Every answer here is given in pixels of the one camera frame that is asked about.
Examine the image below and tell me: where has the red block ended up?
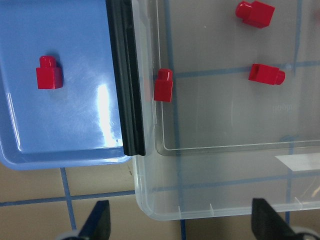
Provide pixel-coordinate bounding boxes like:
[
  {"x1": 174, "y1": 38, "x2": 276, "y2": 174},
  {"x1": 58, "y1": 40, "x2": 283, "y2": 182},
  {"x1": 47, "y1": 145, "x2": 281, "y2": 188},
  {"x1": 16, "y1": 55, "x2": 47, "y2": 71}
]
[
  {"x1": 235, "y1": 0, "x2": 275, "y2": 29},
  {"x1": 248, "y1": 63, "x2": 286, "y2": 85},
  {"x1": 154, "y1": 68, "x2": 173, "y2": 103},
  {"x1": 36, "y1": 55, "x2": 63, "y2": 90}
]

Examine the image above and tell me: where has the clear plastic storage box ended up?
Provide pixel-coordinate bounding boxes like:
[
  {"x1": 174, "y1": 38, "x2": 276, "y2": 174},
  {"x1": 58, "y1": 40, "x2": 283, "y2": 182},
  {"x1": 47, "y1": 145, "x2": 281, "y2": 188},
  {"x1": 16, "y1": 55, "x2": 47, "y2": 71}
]
[{"x1": 132, "y1": 0, "x2": 320, "y2": 220}]

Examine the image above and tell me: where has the blue plastic tray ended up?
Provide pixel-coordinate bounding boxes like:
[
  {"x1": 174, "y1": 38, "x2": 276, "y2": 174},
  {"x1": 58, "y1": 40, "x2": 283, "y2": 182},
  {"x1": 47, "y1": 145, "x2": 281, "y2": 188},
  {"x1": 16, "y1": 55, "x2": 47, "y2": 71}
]
[{"x1": 0, "y1": 0, "x2": 129, "y2": 170}]

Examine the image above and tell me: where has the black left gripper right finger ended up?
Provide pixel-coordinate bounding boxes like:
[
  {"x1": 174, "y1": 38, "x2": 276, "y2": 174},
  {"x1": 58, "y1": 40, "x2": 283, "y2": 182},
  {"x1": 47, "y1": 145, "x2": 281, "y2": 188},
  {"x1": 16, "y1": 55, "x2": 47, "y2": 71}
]
[{"x1": 251, "y1": 198, "x2": 300, "y2": 240}]

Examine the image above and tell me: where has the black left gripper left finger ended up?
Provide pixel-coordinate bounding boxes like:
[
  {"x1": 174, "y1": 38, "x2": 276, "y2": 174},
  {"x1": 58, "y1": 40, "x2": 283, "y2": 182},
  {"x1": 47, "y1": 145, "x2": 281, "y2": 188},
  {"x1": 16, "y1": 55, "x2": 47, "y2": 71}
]
[{"x1": 78, "y1": 200, "x2": 111, "y2": 240}]

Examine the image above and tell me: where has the black box handle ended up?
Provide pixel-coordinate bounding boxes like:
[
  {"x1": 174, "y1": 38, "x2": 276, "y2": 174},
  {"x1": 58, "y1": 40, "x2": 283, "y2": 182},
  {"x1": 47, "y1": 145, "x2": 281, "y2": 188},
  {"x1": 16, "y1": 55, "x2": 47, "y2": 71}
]
[{"x1": 105, "y1": 0, "x2": 146, "y2": 156}]

